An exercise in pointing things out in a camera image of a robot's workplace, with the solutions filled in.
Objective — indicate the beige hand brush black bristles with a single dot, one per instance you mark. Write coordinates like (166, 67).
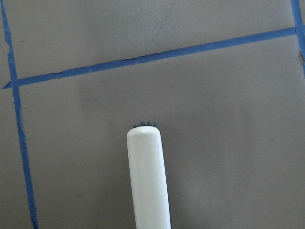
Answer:
(148, 177)

